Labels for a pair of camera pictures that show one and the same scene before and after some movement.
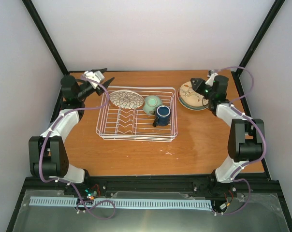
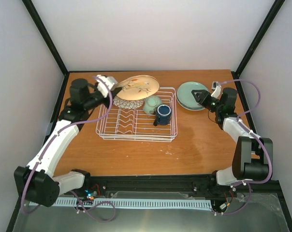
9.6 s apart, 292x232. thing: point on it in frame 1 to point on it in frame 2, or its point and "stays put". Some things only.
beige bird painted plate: (189, 97) to (138, 87)
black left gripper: (99, 90) to (114, 91)
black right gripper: (195, 85) to (203, 97)
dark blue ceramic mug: (163, 115) stays put
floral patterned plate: (127, 99) stays put
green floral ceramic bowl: (150, 103) stays put
